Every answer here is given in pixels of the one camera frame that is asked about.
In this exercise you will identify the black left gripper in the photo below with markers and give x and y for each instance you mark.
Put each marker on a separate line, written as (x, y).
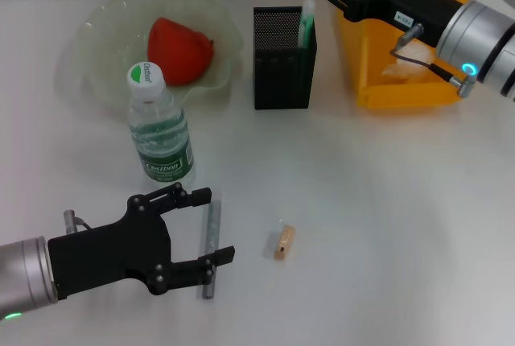
(112, 253)

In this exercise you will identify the small wooden cork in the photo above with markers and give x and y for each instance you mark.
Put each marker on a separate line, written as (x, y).
(283, 243)

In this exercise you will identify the grey glitter pen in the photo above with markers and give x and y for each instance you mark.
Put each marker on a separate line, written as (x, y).
(213, 221)

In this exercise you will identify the red-orange toy fruit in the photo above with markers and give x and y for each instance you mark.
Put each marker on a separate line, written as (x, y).
(181, 48)

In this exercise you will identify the clear bottle with green label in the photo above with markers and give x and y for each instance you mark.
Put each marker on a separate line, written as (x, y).
(161, 137)

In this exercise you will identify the pale green glass fruit plate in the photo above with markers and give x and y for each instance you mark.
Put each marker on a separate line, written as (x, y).
(104, 40)

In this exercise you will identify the yellow plastic bin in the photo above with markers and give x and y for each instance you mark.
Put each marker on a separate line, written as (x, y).
(402, 96)

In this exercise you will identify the white paper ball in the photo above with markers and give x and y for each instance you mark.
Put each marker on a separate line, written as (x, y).
(406, 68)

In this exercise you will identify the black mesh pen holder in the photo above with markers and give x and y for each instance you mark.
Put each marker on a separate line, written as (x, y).
(281, 80)

